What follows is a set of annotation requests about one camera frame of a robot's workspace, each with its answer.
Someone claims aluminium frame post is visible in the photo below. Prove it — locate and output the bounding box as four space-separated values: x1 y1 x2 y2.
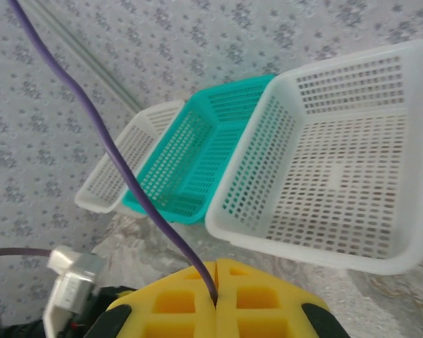
27 0 144 111

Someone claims white perforated plastic basket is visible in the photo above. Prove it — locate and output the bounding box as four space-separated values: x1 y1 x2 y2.
204 38 423 276
74 99 186 214

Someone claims teal perforated plastic basket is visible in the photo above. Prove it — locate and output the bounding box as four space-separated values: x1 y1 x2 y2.
121 73 278 225

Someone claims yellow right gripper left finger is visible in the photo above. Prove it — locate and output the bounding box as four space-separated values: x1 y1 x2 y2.
87 258 219 338

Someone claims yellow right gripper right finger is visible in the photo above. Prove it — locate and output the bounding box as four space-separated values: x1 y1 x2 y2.
214 258 350 338

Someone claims thin dark purple wire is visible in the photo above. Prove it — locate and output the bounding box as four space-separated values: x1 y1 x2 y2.
7 0 221 306

